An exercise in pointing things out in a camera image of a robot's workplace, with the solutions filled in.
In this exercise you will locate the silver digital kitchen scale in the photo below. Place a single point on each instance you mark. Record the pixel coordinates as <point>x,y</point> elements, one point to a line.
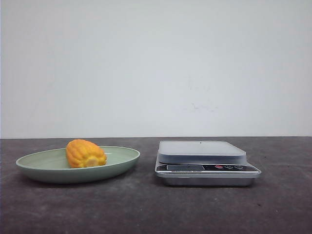
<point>203,163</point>

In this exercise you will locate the light green plate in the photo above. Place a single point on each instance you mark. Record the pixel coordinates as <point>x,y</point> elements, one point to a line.
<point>51,166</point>

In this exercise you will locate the yellow corn cob piece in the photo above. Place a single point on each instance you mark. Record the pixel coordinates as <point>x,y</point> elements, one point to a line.
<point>81,153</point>

